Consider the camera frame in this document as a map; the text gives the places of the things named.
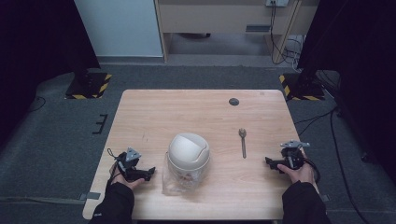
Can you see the dark round table grommet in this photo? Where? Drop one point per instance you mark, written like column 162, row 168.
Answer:
column 233, row 101

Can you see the metal spoon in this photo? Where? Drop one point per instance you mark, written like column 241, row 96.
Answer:
column 243, row 143

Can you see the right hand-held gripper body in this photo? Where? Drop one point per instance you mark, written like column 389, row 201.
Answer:
column 292, row 157

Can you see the white lidded plastic jar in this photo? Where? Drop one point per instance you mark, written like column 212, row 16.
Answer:
column 188, row 154

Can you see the person's left hand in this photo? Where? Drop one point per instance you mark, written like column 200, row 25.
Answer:
column 132, row 184

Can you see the white power strip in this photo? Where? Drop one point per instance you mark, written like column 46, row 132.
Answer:
column 295, row 45

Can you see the light wooden desk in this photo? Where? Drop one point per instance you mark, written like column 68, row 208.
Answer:
column 218, row 18

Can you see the grey floor tape strip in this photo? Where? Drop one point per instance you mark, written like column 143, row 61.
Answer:
column 325, row 198
column 89, row 196

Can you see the black curtain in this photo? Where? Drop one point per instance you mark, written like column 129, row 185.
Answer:
column 40, row 46
column 358, row 62

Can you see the clear plastic bag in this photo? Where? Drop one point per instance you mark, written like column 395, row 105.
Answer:
column 174, row 186

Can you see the person's right hand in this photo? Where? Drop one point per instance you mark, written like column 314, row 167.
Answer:
column 300, row 174

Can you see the grey wall socket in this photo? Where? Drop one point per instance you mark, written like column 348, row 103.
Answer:
column 276, row 2

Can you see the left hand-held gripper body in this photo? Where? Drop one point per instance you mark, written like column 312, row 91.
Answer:
column 130, row 163

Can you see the black stand base striped tape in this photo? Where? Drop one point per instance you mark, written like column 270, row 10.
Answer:
column 303, row 88
column 88, row 85

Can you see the white partition panel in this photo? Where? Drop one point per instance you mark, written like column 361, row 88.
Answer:
column 120, row 28

